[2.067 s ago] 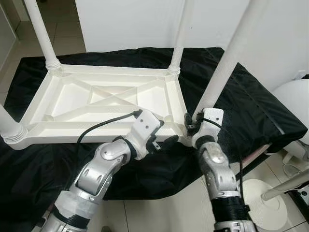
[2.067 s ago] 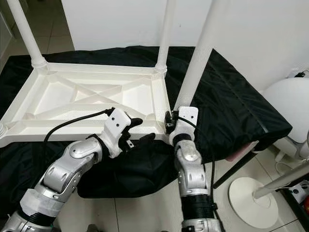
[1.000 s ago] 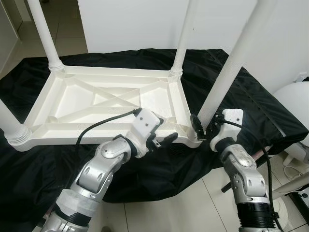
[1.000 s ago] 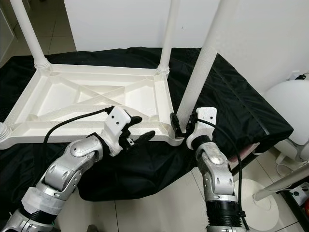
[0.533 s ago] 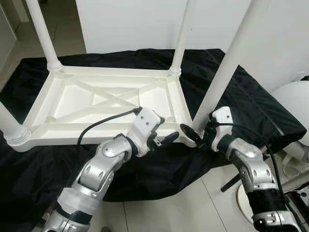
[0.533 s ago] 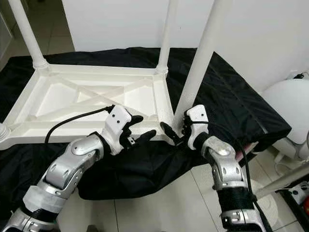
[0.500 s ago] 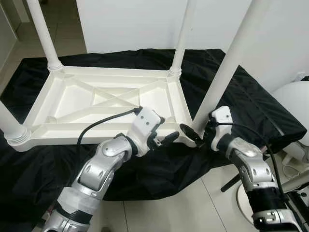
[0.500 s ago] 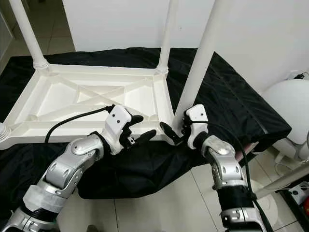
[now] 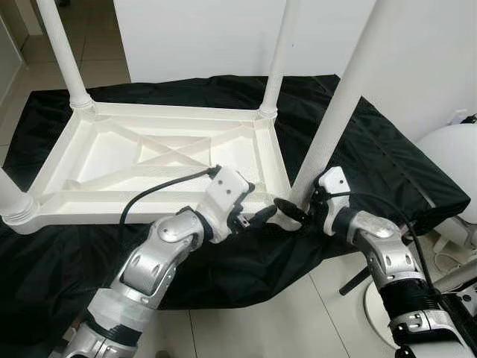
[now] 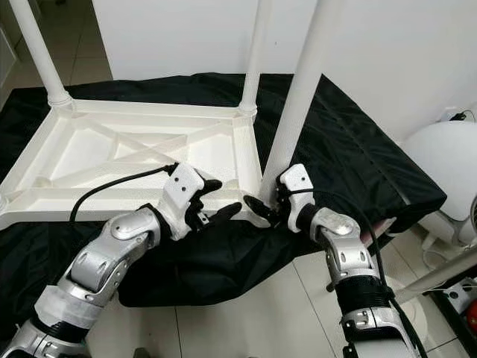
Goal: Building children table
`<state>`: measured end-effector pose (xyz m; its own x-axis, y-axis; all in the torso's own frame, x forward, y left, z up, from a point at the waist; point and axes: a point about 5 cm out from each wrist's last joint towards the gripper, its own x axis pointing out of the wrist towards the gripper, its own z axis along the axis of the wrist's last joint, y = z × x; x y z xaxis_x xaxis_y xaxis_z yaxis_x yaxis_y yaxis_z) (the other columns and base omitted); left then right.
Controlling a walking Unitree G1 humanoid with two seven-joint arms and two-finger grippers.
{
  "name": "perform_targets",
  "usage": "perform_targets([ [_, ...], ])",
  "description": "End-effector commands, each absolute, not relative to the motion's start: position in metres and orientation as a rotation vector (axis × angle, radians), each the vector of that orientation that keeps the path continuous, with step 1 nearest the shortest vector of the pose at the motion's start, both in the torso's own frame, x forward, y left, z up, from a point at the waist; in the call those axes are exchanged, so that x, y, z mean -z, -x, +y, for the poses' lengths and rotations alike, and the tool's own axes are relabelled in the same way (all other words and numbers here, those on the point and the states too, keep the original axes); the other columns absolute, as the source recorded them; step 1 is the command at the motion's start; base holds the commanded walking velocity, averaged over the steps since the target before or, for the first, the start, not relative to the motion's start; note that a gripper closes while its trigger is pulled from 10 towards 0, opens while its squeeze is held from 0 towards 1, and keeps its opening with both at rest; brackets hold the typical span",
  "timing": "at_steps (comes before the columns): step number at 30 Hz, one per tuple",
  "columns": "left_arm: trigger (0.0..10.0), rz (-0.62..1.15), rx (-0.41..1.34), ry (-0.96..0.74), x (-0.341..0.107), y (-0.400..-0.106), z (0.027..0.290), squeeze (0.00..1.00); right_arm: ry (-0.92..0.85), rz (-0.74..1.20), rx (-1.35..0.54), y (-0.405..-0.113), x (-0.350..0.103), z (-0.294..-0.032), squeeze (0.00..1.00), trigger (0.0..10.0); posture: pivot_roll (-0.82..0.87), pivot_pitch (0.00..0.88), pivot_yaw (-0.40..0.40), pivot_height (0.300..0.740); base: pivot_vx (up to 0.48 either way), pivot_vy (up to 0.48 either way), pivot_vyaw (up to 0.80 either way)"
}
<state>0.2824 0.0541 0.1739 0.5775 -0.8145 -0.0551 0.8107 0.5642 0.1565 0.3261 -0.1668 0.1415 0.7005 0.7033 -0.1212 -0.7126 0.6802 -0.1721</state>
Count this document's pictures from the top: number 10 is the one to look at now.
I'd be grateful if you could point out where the white round stand base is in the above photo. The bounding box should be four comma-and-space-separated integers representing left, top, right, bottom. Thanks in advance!
391, 292, 439, 353

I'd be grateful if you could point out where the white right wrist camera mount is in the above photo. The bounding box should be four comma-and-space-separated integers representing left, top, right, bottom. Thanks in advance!
279, 164, 315, 224

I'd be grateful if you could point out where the black table cloth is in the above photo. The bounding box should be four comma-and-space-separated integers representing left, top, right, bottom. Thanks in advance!
0, 72, 448, 344

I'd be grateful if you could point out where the small white plastic object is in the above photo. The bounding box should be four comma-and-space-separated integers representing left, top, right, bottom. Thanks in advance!
421, 213, 470, 251

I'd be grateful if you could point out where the white electrical box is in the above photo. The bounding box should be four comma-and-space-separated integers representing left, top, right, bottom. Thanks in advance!
443, 283, 477, 310

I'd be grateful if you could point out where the white stand pole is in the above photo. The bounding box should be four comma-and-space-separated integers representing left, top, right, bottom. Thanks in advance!
395, 263, 477, 303

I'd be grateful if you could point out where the white plastic table leg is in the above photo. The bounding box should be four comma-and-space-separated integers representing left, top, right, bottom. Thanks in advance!
237, 0, 273, 116
259, 0, 344, 202
9, 0, 74, 109

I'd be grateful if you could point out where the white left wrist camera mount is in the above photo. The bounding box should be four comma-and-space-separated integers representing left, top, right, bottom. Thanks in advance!
160, 163, 213, 239

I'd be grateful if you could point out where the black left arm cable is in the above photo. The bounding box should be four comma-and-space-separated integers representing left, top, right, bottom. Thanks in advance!
69, 163, 180, 223

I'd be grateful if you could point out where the white plastic table top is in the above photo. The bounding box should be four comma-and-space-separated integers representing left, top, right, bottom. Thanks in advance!
0, 99, 265, 228

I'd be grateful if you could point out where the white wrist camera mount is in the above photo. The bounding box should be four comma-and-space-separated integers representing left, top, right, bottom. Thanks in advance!
279, 164, 315, 224
160, 163, 213, 239

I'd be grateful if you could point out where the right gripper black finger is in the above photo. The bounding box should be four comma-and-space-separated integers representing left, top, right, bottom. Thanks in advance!
242, 195, 277, 223

